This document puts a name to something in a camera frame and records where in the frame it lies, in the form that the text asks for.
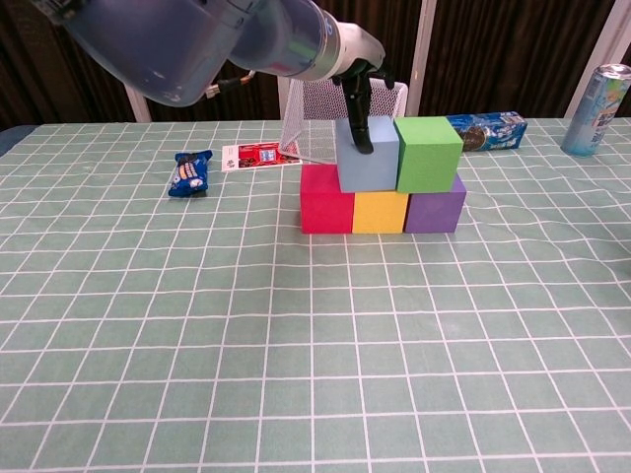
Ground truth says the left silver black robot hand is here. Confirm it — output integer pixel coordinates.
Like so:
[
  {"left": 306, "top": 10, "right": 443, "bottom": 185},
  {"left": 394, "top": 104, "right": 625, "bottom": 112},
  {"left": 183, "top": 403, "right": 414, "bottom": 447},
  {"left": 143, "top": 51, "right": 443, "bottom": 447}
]
[{"left": 330, "top": 22, "right": 395, "bottom": 156}]

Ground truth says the yellow foam cube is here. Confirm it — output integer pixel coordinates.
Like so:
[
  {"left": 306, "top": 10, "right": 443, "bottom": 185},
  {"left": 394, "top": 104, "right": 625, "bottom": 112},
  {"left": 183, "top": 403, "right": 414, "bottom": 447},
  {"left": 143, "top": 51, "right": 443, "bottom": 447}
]
[{"left": 352, "top": 189, "right": 410, "bottom": 235}]

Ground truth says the green foam cube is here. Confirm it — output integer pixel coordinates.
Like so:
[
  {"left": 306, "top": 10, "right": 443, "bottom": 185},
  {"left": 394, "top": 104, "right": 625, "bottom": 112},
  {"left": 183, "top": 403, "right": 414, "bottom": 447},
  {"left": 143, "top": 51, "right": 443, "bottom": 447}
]
[{"left": 393, "top": 116, "right": 464, "bottom": 193}]

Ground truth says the light blue foam cube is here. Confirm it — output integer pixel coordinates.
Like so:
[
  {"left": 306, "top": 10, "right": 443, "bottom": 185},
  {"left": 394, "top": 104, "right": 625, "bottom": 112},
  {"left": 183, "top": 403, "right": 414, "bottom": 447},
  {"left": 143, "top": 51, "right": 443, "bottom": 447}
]
[{"left": 335, "top": 116, "right": 400, "bottom": 193}]

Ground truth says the red printed card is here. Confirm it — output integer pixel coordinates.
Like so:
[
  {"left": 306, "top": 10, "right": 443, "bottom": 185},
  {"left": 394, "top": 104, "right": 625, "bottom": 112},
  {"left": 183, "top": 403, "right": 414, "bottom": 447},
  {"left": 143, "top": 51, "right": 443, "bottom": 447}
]
[{"left": 221, "top": 142, "right": 303, "bottom": 173}]

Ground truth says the purple foam cube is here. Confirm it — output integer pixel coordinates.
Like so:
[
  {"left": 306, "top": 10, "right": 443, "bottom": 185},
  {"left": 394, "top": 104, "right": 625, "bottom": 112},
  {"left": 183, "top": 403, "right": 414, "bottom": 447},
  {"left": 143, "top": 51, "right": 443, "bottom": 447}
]
[{"left": 402, "top": 173, "right": 467, "bottom": 235}]

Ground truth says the crimson red foam cube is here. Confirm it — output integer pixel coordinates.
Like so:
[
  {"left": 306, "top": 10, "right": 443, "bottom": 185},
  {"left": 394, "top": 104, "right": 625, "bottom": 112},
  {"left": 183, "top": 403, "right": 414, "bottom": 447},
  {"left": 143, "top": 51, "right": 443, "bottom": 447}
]
[{"left": 300, "top": 165, "right": 356, "bottom": 235}]

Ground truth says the dark pleated curtain backdrop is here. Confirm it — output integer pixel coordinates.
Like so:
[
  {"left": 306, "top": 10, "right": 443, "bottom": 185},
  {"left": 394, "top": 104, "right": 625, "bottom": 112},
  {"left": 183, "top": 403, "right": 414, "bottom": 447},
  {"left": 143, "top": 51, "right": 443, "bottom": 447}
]
[{"left": 0, "top": 0, "right": 631, "bottom": 130}]

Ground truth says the green checked tablecloth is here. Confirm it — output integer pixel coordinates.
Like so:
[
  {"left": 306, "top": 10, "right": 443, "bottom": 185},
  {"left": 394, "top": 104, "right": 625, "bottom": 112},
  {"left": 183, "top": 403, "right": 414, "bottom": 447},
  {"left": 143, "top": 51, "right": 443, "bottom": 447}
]
[{"left": 0, "top": 116, "right": 631, "bottom": 473}]

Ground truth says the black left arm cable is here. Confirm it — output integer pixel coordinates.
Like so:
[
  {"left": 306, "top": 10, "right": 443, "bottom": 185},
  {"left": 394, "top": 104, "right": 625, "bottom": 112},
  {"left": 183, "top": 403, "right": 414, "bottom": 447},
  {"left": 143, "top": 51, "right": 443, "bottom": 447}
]
[{"left": 204, "top": 70, "right": 257, "bottom": 100}]

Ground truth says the small blue cookie packet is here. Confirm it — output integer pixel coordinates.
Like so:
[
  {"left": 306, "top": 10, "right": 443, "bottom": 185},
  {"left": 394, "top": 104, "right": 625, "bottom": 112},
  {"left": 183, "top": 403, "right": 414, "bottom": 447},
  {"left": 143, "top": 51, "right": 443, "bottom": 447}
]
[{"left": 167, "top": 149, "right": 214, "bottom": 200}]

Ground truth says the white partition frame post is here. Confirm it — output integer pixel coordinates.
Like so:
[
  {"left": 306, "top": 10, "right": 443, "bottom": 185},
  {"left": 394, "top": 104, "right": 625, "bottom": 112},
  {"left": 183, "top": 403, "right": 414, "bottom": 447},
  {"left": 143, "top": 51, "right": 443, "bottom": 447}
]
[
  {"left": 408, "top": 0, "right": 438, "bottom": 119},
  {"left": 566, "top": 0, "right": 631, "bottom": 119},
  {"left": 275, "top": 76, "right": 292, "bottom": 121},
  {"left": 123, "top": 83, "right": 152, "bottom": 123}
]

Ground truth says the blue cookie box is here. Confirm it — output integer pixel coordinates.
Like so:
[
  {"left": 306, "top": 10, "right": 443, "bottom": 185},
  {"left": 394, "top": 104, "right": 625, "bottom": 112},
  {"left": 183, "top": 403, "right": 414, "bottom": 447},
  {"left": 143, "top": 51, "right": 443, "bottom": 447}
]
[{"left": 446, "top": 110, "right": 528, "bottom": 153}]

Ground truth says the white wire mesh basket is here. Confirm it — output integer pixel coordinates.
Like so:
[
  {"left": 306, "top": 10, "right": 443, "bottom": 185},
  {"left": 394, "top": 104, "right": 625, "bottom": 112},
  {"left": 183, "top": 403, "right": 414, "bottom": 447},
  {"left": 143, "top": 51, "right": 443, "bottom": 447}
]
[{"left": 277, "top": 73, "right": 409, "bottom": 167}]

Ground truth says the blue table padding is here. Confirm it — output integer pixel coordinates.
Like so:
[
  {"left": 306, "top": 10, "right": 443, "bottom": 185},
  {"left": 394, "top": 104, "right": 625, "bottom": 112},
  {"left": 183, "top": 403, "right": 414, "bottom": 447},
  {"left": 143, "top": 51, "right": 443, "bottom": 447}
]
[{"left": 0, "top": 124, "right": 29, "bottom": 160}]

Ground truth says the tall light blue drink can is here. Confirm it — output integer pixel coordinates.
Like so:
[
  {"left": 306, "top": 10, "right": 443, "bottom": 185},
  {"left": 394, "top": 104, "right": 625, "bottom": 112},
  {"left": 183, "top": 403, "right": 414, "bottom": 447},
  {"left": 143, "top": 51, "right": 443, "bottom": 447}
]
[{"left": 560, "top": 62, "right": 631, "bottom": 159}]

